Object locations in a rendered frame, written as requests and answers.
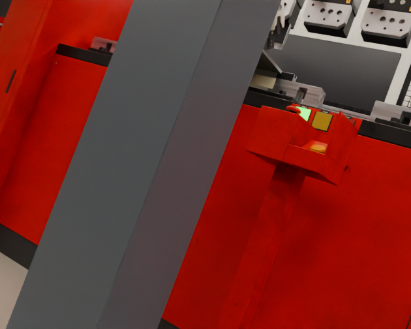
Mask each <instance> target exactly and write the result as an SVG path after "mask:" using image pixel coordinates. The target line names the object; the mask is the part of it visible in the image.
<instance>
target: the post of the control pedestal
mask: <svg viewBox="0 0 411 329"><path fill-rule="evenodd" d="M305 176H306V174H305V173H304V172H302V171H300V170H298V169H296V168H293V167H291V166H287V165H284V164H280V163H277V165H276V167H275V171H274V173H273V176H272V178H271V181H270V183H269V187H268V188H267V192H266V195H265V197H264V200H263V202H262V205H261V208H260V211H259V213H258V216H257V218H256V221H255V224H254V226H253V229H252V232H251V235H250V237H249V240H248V242H247V245H246V248H245V250H244V253H243V256H242V258H241V261H240V263H239V266H238V269H237V272H236V275H235V277H234V280H233V282H232V286H231V287H230V291H229V293H228V296H227V298H226V301H225V303H224V307H223V309H222V312H221V315H220V317H219V320H218V323H217V325H216V328H215V329H249V326H250V325H251V321H252V318H253V316H254V313H255V311H256V308H257V305H258V302H259V300H260V297H261V295H262V292H263V289H264V287H265V284H266V281H267V278H268V276H269V273H270V270H271V267H272V265H273V262H274V260H275V257H276V254H277V251H278V249H279V246H280V244H281V241H282V237H283V236H284V232H285V230H286V227H287V225H288V222H289V220H290V216H291V214H292V211H293V209H294V206H295V203H296V200H297V198H298V195H299V192H300V190H301V186H302V185H303V181H304V179H305Z"/></svg>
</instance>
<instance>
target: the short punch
mask: <svg viewBox="0 0 411 329"><path fill-rule="evenodd" d="M291 27H292V26H291V24H290V23H284V28H282V29H281V33H280V34H277V35H276V36H275V39H274V48H276V49H280V50H282V47H283V45H285V43H286V39H287V38H288V34H289V32H290V29H291Z"/></svg>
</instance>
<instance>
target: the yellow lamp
mask: <svg viewBox="0 0 411 329"><path fill-rule="evenodd" d="M331 118H332V115H330V114H325V113H322V112H316V115H315V117H314V120H313V123H312V126H313V127H314V128H316V129H321V130H323V131H327V128H328V126H329V123H330V121H331Z"/></svg>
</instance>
